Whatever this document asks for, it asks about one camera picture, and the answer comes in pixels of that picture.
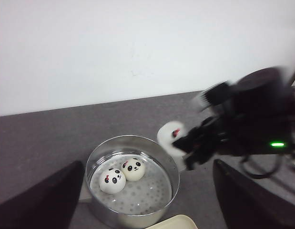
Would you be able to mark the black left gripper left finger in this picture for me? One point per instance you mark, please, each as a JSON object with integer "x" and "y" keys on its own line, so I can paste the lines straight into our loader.
{"x": 49, "y": 204}

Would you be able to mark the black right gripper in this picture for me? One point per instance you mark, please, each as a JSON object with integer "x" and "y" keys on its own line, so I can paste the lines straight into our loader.
{"x": 246, "y": 121}

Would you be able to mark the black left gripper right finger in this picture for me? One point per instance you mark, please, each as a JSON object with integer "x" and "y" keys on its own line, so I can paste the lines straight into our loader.
{"x": 247, "y": 205}

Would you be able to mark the panda bun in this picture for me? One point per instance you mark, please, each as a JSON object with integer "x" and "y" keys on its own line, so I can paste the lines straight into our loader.
{"x": 133, "y": 169}
{"x": 112, "y": 181}
{"x": 169, "y": 133}

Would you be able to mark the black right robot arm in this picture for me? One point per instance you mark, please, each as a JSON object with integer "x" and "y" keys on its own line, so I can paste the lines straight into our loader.
{"x": 266, "y": 75}

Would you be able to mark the white perforated steamer liner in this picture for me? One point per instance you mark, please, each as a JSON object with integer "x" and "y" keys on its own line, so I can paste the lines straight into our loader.
{"x": 152, "y": 192}

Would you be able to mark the cream rectangular tray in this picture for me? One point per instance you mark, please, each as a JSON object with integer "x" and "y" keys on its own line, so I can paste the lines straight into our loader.
{"x": 175, "y": 222}

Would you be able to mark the stainless steel steamer pot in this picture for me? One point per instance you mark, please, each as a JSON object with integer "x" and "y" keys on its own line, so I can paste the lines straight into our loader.
{"x": 133, "y": 147}

